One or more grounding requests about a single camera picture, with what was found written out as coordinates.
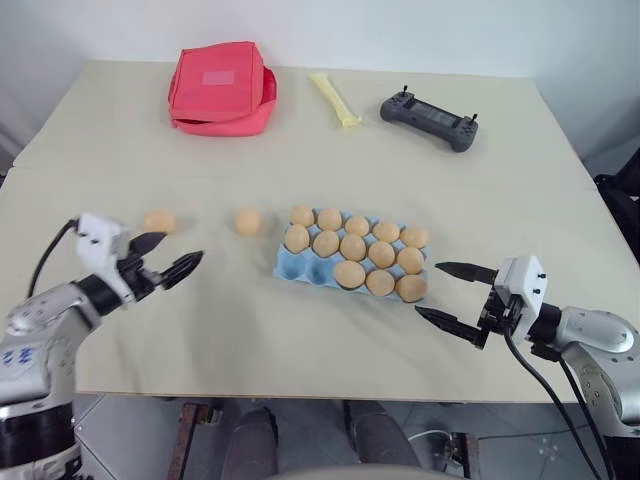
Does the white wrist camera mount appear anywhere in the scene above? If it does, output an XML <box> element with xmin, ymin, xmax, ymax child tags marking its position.
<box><xmin>74</xmin><ymin>212</ymin><xmax>136</xmax><ymax>302</ymax></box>
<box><xmin>493</xmin><ymin>254</ymin><xmax>549</xmax><ymax>342</ymax></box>

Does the rusty table leg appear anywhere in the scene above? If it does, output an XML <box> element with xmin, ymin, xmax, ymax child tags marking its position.
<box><xmin>167</xmin><ymin>402</ymin><xmax>211</xmax><ymax>480</ymax></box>
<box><xmin>447</xmin><ymin>432</ymin><xmax>481</xmax><ymax>480</ymax></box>

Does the white floor cable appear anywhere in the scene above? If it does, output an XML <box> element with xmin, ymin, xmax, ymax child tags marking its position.
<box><xmin>408</xmin><ymin>424</ymin><xmax>454</xmax><ymax>442</ymax></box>

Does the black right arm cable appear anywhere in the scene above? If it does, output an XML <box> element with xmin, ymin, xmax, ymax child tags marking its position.
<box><xmin>502</xmin><ymin>327</ymin><xmax>604</xmax><ymax>480</ymax></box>
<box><xmin>555</xmin><ymin>357</ymin><xmax>619</xmax><ymax>480</ymax></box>

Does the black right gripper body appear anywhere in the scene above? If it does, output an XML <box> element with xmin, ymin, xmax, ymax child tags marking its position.
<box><xmin>477</xmin><ymin>285</ymin><xmax>524</xmax><ymax>351</ymax></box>

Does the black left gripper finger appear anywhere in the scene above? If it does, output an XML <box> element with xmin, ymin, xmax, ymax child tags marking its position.
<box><xmin>159</xmin><ymin>249</ymin><xmax>206</xmax><ymax>291</ymax></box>
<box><xmin>129</xmin><ymin>231</ymin><xmax>169</xmax><ymax>260</ymax></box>

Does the brown egg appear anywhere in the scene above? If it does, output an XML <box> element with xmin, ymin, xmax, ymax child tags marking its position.
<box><xmin>339</xmin><ymin>233</ymin><xmax>368</xmax><ymax>262</ymax></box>
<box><xmin>365</xmin><ymin>269</ymin><xmax>397</xmax><ymax>298</ymax></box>
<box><xmin>372</xmin><ymin>220</ymin><xmax>401</xmax><ymax>244</ymax></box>
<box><xmin>312</xmin><ymin>229</ymin><xmax>341</xmax><ymax>258</ymax></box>
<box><xmin>396</xmin><ymin>246</ymin><xmax>426</xmax><ymax>276</ymax></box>
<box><xmin>283</xmin><ymin>223</ymin><xmax>312</xmax><ymax>253</ymax></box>
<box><xmin>333</xmin><ymin>260</ymin><xmax>367</xmax><ymax>291</ymax></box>
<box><xmin>143</xmin><ymin>210</ymin><xmax>178</xmax><ymax>234</ymax></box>
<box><xmin>367</xmin><ymin>240</ymin><xmax>397</xmax><ymax>269</ymax></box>
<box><xmin>317</xmin><ymin>207</ymin><xmax>344</xmax><ymax>232</ymax></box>
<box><xmin>344</xmin><ymin>215</ymin><xmax>372</xmax><ymax>238</ymax></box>
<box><xmin>290</xmin><ymin>204</ymin><xmax>316</xmax><ymax>228</ymax></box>
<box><xmin>395</xmin><ymin>274</ymin><xmax>428</xmax><ymax>304</ymax></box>
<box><xmin>233</xmin><ymin>208</ymin><xmax>263</xmax><ymax>236</ymax></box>
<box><xmin>400</xmin><ymin>225</ymin><xmax>431</xmax><ymax>249</ymax></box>

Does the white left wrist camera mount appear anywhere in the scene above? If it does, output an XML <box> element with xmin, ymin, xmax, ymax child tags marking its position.
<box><xmin>74</xmin><ymin>212</ymin><xmax>136</xmax><ymax>302</ymax></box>

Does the red fabric bag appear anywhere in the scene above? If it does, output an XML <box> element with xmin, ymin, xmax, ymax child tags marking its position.
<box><xmin>166</xmin><ymin>40</ymin><xmax>279</xmax><ymax>137</ymax></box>

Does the grey handheld controller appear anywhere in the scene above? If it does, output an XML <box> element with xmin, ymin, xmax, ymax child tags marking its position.
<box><xmin>379</xmin><ymin>85</ymin><xmax>481</xmax><ymax>153</ymax></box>

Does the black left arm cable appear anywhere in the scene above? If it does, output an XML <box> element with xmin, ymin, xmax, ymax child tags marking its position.
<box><xmin>27</xmin><ymin>217</ymin><xmax>83</xmax><ymax>297</ymax></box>

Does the blue egg carton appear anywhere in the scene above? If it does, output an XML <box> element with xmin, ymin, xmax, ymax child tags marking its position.
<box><xmin>271</xmin><ymin>219</ymin><xmax>430</xmax><ymax>305</ymax></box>

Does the dark rounded shape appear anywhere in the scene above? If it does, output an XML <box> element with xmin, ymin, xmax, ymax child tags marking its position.
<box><xmin>219</xmin><ymin>405</ymin><xmax>280</xmax><ymax>480</ymax></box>
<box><xmin>347</xmin><ymin>399</ymin><xmax>422</xmax><ymax>469</ymax></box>

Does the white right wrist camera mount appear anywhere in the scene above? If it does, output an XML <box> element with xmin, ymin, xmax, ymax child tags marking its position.
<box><xmin>493</xmin><ymin>254</ymin><xmax>549</xmax><ymax>342</ymax></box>

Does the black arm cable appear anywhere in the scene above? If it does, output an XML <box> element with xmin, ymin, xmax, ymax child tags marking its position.
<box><xmin>555</xmin><ymin>357</ymin><xmax>619</xmax><ymax>480</ymax></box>
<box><xmin>27</xmin><ymin>217</ymin><xmax>83</xmax><ymax>297</ymax></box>
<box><xmin>502</xmin><ymin>327</ymin><xmax>604</xmax><ymax>480</ymax></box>

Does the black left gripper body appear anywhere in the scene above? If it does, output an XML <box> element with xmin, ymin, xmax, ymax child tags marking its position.
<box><xmin>117</xmin><ymin>245</ymin><xmax>169</xmax><ymax>302</ymax></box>

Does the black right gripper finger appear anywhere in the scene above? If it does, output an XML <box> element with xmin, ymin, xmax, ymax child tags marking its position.
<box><xmin>435</xmin><ymin>262</ymin><xmax>500</xmax><ymax>285</ymax></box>
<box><xmin>414</xmin><ymin>305</ymin><xmax>484</xmax><ymax>347</ymax></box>

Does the pale yellow packet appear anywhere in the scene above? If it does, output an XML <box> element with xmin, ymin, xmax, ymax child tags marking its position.
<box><xmin>308</xmin><ymin>72</ymin><xmax>363</xmax><ymax>128</ymax></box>

